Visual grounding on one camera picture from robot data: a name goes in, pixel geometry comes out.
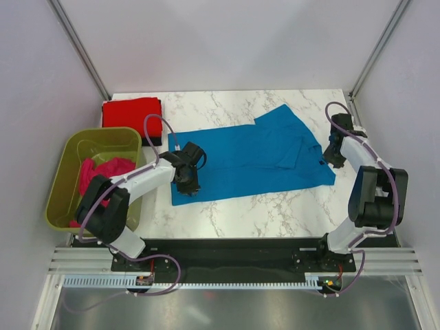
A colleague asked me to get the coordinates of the blue t shirt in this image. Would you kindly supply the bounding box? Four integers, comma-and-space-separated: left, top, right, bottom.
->
171, 104, 336, 206

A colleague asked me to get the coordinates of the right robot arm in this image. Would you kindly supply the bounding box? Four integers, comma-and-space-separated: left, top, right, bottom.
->
314, 134, 408, 271

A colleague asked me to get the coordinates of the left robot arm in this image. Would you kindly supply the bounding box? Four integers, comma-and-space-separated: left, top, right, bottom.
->
74, 142, 207, 270

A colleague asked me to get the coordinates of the folded black t shirt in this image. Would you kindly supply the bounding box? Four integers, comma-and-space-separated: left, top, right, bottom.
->
141, 134, 162, 146

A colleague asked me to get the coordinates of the folded red t shirt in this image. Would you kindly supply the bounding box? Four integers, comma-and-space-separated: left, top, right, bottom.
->
102, 97, 162, 138

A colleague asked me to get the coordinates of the olive green plastic bin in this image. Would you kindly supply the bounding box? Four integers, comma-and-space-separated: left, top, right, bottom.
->
45, 127, 146, 235

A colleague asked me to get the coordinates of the pink t shirt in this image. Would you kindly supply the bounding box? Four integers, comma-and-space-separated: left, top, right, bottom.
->
68, 157, 137, 228

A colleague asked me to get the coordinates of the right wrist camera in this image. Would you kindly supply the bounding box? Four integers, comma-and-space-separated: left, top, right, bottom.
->
331, 113, 367, 138

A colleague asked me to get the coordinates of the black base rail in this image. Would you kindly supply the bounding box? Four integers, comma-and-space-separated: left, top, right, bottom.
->
111, 238, 356, 283

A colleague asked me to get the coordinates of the white slotted cable duct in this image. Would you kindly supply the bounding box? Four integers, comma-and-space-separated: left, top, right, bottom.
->
63, 274, 343, 289

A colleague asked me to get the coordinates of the right aluminium frame post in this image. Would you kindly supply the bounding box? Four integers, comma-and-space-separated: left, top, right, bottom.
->
348, 0, 412, 100

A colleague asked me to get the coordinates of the aluminium frame post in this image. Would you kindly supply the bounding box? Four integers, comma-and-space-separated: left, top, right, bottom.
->
348, 0, 412, 100
47, 0, 111, 100

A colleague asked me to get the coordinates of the left aluminium frame post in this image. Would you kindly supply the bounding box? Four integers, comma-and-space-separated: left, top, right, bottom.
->
47, 0, 111, 100

